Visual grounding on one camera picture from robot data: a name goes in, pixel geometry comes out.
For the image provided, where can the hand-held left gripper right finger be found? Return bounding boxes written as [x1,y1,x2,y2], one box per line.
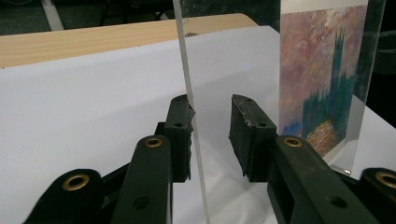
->
[228,93,381,224]

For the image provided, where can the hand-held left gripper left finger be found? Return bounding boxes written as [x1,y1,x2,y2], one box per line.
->
[110,94,195,224]

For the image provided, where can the clear acrylic picture frame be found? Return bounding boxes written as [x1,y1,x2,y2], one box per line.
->
[172,0,387,224]

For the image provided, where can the colourful painting print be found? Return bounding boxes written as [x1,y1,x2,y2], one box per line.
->
[278,4,369,158]

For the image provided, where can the white table sheet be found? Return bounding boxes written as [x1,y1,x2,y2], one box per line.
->
[0,25,396,224]

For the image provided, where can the white stand pole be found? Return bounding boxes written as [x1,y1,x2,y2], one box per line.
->
[41,0,65,32]

